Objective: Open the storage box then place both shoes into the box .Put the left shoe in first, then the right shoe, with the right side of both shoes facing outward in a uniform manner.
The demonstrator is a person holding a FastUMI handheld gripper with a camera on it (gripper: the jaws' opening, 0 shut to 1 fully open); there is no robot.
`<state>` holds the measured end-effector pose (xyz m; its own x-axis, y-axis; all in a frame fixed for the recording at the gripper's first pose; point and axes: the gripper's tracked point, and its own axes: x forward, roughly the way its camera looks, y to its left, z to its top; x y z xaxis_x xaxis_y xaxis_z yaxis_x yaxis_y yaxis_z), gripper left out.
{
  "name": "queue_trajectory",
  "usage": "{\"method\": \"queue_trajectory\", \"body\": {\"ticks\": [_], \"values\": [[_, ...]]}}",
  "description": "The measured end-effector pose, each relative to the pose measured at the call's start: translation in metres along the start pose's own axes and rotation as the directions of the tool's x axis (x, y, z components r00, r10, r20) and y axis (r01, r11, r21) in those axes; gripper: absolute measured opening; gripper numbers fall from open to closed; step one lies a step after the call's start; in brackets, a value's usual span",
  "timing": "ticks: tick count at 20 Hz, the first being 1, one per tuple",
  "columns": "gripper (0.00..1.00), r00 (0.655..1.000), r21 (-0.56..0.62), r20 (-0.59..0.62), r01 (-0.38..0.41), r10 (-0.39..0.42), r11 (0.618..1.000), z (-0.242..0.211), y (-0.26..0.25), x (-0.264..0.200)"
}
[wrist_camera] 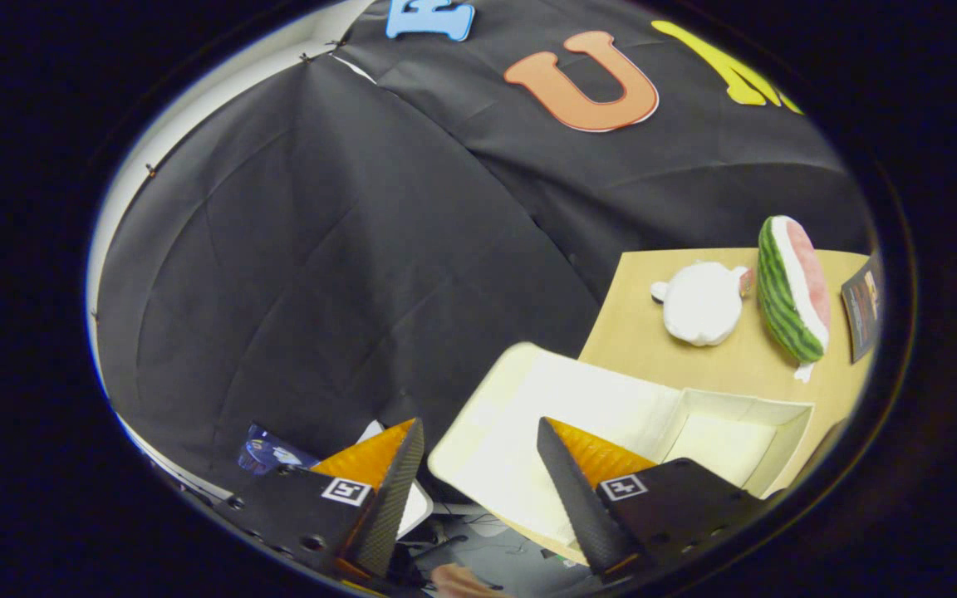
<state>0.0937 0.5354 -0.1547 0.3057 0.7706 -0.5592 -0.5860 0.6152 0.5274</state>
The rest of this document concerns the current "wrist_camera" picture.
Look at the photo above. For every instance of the cream fabric storage box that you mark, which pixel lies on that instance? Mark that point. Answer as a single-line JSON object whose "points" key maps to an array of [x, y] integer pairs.
{"points": [[512, 415]]}

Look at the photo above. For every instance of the black cover book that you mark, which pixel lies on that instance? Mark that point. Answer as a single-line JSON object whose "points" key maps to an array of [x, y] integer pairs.
{"points": [[862, 307]]}

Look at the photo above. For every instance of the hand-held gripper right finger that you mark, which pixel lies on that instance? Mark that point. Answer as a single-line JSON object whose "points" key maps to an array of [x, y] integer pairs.
{"points": [[574, 490]]}

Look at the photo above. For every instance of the watermelon slice plush toy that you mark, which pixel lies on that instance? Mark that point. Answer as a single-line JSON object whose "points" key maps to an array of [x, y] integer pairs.
{"points": [[786, 291]]}

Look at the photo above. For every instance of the blue printed packet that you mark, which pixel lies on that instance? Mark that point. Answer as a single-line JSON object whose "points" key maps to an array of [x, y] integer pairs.
{"points": [[267, 453]]}

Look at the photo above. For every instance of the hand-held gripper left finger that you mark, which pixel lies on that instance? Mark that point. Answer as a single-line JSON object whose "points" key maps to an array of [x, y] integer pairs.
{"points": [[391, 498]]}

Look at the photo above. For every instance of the white sheet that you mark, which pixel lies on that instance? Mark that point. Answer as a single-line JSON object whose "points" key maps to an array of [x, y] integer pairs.
{"points": [[414, 511]]}

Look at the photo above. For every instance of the white plush toy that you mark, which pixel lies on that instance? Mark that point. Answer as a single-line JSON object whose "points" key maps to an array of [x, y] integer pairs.
{"points": [[701, 303]]}

